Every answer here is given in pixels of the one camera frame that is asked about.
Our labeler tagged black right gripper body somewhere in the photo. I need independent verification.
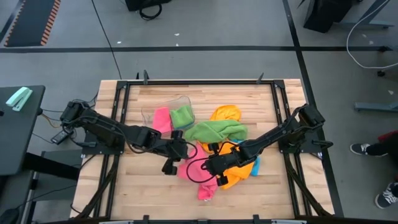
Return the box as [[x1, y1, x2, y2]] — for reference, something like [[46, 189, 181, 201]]
[[203, 152, 241, 187]]

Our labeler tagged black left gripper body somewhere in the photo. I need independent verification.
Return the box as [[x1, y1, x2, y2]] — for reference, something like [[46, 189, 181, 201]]
[[160, 136, 190, 176]]

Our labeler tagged orange microfiber towel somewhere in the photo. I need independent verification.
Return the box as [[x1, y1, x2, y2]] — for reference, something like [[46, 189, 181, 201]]
[[217, 141, 256, 190], [198, 105, 243, 153]]

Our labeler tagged green microfiber towel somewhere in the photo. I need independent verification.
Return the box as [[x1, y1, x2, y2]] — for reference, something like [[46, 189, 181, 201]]
[[169, 105, 195, 130], [183, 119, 249, 144]]

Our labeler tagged clear plastic bin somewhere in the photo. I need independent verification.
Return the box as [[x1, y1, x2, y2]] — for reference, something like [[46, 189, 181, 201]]
[[141, 95, 196, 137]]

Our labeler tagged black power adapter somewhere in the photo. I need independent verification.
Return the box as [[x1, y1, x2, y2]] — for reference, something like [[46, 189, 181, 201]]
[[50, 129, 70, 146]]

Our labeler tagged person's foot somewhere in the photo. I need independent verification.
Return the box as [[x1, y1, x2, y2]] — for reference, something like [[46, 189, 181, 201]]
[[349, 142, 371, 157], [374, 182, 398, 210]]

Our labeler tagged black computer tower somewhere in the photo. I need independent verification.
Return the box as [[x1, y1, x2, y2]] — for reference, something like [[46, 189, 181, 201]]
[[302, 0, 354, 34], [124, 0, 172, 12]]

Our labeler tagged black office desk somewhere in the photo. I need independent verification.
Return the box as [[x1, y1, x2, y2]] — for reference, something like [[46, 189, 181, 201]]
[[0, 85, 46, 177]]

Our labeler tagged person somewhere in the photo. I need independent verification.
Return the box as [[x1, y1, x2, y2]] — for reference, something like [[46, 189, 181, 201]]
[[366, 136, 398, 157]]

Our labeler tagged mint green stapler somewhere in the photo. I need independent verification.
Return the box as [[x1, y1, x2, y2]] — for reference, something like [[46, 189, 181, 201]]
[[5, 86, 34, 113]]

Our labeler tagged grey desk foot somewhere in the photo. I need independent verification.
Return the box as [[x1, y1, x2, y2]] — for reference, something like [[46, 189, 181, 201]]
[[353, 100, 398, 113]]

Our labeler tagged red upholstered chair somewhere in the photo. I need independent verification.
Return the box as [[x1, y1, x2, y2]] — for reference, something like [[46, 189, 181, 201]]
[[377, 129, 398, 144]]

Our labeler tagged black orange-edged floor mat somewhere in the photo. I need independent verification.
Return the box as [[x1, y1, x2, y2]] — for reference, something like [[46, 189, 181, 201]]
[[2, 0, 63, 48]]

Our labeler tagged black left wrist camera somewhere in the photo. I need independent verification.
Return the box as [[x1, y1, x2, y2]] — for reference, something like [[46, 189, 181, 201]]
[[170, 129, 185, 141]]

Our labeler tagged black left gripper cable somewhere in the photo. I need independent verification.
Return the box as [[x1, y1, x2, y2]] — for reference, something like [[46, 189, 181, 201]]
[[182, 141, 199, 161]]

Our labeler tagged yellow floor cable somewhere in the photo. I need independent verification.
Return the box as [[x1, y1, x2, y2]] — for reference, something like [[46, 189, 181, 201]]
[[40, 111, 63, 129]]

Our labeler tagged black hanging cable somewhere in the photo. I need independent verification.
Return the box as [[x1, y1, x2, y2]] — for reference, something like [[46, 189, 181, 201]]
[[90, 0, 123, 80]]

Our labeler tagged black coiled cable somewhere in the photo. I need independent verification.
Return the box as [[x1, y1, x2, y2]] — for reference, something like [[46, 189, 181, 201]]
[[138, 2, 164, 21]]

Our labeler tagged black power cable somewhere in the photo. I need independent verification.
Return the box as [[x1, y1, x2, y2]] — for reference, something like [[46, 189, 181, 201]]
[[32, 92, 99, 144]]

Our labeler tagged white floor cable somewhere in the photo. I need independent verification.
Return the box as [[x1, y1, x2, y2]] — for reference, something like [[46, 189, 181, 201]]
[[345, 0, 398, 70]]

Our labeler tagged grey desk leg frame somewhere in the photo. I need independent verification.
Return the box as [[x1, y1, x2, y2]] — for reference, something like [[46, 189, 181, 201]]
[[337, 0, 396, 30]]

